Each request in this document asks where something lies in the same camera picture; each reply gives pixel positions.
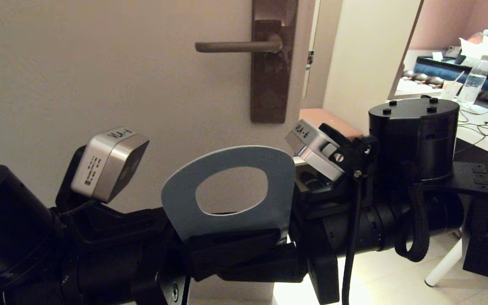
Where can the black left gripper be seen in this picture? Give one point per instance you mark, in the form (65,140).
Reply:
(121,254)

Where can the small white tag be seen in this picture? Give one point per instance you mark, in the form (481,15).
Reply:
(437,56)

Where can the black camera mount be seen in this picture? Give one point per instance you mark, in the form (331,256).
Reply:
(354,152)
(68,178)

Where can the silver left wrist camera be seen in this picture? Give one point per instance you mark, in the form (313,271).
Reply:
(108,165)

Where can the small grey object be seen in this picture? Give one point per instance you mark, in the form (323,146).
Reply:
(452,52)

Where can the dark round object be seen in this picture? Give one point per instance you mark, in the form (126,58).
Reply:
(434,81)
(408,75)
(420,78)

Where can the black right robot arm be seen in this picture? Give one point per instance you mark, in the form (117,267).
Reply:
(417,140)

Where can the dark blue long tray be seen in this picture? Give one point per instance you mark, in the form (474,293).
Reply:
(439,70)

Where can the white bench shelf cabinet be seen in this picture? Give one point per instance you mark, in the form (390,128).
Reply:
(367,51)

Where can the brown door lock plate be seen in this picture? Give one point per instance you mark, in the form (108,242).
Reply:
(269,93)

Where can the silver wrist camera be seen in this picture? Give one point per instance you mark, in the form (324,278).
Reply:
(108,165)
(311,146)

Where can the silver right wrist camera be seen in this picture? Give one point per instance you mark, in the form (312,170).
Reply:
(311,146)

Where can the wooden stirring stick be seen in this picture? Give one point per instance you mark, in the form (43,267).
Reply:
(459,77)

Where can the blue and white door hanger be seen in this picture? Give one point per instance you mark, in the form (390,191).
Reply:
(180,212)

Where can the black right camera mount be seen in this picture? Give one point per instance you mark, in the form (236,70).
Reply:
(354,152)

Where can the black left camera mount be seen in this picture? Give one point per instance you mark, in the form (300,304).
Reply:
(68,178)

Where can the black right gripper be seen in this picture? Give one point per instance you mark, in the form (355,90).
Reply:
(328,220)

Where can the clear plastic water bottle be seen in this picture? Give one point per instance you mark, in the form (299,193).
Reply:
(472,84)

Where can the white paper cup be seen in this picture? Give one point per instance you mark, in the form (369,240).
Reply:
(449,91)

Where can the white topped wall counter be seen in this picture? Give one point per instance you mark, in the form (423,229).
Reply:
(413,87)

